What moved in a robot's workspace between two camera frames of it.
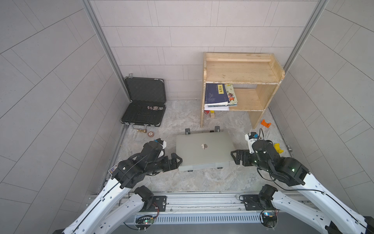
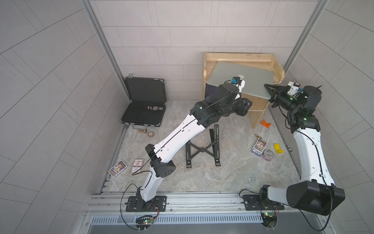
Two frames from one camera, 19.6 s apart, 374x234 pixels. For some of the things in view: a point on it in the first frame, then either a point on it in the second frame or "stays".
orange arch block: x=263 y=123 stays
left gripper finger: x=173 y=161 → x=248 y=103
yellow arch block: x=277 y=147 stays
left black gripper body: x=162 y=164 → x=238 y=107
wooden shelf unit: x=262 y=69 stays
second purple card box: x=111 y=170 stays
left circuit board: x=144 y=220 stays
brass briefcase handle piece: x=144 y=130 stays
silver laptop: x=204 y=151 → x=255 y=78
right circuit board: x=269 y=219 stays
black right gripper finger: x=238 y=155 → x=272 y=90
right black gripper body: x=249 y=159 → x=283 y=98
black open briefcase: x=147 y=96 stays
